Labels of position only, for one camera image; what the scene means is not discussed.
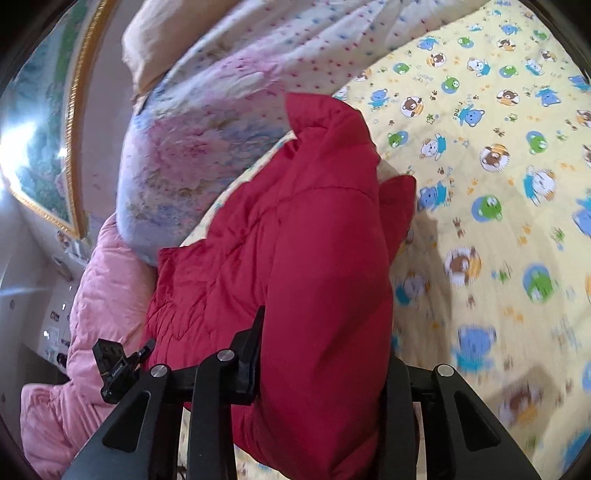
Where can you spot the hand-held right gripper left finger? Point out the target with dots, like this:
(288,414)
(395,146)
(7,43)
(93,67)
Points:
(244,369)

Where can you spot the yellow bear printed bedsheet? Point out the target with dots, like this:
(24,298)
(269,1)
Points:
(508,138)

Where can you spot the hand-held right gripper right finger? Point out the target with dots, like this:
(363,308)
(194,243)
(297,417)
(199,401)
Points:
(397,410)

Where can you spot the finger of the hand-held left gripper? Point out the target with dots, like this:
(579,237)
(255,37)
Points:
(115,364)

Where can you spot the pink quilt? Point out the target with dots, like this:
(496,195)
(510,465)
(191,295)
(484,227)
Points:
(106,300)

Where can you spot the red quilted jacket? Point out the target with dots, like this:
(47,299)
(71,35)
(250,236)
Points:
(300,254)

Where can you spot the beige pillow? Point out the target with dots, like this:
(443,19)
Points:
(161,46)

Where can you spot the gold framed picture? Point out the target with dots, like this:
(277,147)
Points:
(41,138)

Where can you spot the floral quilt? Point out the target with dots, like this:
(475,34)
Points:
(184,161)

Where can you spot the white cabinet with stickers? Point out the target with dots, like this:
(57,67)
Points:
(27,300)

